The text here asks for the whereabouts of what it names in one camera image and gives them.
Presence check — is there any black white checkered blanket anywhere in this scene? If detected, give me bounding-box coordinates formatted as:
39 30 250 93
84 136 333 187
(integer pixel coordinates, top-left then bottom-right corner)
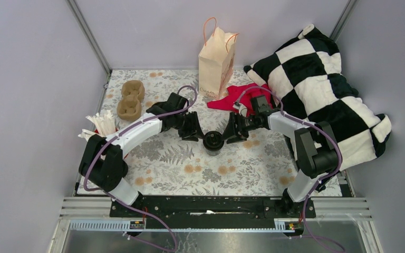
244 24 392 170

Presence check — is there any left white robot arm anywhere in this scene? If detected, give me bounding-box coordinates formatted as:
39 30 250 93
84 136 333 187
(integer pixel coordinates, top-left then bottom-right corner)
79 92 204 217

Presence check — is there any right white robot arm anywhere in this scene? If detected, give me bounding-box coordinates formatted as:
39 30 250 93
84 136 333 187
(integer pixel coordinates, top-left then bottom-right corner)
221 95 342 217

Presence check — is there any beige paper bag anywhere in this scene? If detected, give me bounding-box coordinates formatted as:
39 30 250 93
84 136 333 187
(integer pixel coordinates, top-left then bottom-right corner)
198 17 238 99

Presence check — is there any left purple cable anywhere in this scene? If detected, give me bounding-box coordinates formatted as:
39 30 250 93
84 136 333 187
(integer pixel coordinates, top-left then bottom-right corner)
83 85 198 251

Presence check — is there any floral table mat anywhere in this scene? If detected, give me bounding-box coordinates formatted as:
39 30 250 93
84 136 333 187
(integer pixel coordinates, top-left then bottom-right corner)
102 70 297 196

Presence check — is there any dark translucent coffee cup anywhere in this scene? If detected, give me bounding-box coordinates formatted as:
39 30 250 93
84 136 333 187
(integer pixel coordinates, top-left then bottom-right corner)
206 149 220 156

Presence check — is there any brown pulp cup carrier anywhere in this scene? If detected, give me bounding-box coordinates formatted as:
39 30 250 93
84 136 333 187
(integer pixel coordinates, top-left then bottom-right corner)
116 80 145 121

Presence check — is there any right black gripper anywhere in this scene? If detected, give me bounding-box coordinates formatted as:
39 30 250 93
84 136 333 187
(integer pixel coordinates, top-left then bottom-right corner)
219 112 259 144

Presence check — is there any black cup lid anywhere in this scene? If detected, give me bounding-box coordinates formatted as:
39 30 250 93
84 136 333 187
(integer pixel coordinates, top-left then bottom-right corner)
203 131 224 151

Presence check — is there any red cloth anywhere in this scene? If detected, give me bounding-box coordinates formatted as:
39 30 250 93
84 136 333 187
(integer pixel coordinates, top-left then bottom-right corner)
207 83 272 115

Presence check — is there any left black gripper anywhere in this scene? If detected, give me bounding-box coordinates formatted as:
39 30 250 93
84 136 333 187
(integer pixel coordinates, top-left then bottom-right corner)
173 111 206 141

